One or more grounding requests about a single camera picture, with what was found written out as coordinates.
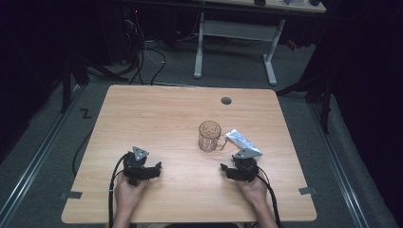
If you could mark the dark computer tower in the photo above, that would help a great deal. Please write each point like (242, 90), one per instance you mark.
(130, 34)

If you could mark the white blue toothpaste tube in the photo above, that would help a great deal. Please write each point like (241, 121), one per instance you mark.
(243, 141)

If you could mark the person's right hand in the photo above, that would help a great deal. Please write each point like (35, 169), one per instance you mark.
(253, 191)

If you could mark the black metal stand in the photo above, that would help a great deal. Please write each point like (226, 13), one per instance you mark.
(324, 101)
(66, 85)

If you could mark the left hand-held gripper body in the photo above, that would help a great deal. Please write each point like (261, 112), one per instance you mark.
(136, 163)

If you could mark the clear glass mug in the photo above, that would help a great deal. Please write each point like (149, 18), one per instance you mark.
(209, 136)

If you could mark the person's left hand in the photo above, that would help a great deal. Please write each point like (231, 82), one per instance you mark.
(128, 194)

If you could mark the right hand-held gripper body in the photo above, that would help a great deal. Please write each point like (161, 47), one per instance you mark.
(246, 164)

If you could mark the metal floor rail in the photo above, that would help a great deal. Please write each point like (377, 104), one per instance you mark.
(34, 161)
(340, 171)

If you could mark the white frame desk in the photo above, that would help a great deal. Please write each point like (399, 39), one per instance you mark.
(236, 30)

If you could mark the small red object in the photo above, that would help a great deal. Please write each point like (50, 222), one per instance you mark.
(292, 45)

